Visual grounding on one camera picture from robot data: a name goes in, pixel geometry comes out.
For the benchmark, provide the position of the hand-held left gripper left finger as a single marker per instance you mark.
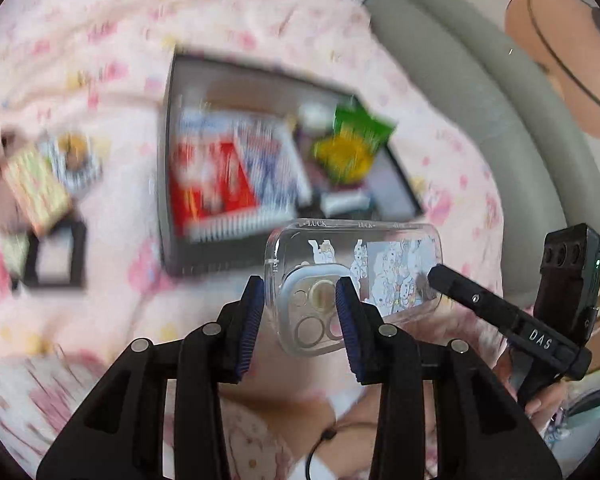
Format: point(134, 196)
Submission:
point(247, 325)

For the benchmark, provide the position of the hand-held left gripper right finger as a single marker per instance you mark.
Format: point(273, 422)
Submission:
point(347, 327)

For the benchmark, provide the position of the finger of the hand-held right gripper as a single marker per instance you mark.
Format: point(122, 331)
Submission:
point(470, 297)

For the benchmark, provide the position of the clear printed phone case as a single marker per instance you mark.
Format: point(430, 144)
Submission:
point(300, 255)

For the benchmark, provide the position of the red white snack packet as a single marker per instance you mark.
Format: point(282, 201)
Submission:
point(200, 195)

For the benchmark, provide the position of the black storage box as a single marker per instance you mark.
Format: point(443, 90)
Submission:
point(166, 185)

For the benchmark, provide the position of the patterned small card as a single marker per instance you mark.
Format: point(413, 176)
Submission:
point(37, 190)

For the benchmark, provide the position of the person's right hand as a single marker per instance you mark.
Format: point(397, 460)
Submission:
point(542, 407)

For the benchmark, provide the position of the person's leg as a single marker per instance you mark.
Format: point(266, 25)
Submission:
point(290, 415)

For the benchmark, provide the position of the white small object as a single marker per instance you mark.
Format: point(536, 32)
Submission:
point(345, 202)

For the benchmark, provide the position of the clear glass object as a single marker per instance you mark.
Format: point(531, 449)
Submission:
point(587, 412)

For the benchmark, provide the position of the blue white striped packet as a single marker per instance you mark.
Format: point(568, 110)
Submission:
point(275, 170)

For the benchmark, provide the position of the green yellow snack packet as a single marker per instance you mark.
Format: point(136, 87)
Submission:
point(350, 155)

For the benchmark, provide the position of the grey cushioned chair edge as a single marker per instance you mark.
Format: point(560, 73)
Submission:
point(480, 85)

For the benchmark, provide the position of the pink printed blanket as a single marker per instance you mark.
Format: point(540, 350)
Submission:
point(80, 60)

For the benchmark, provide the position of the black square frame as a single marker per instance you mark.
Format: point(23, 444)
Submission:
point(80, 255)

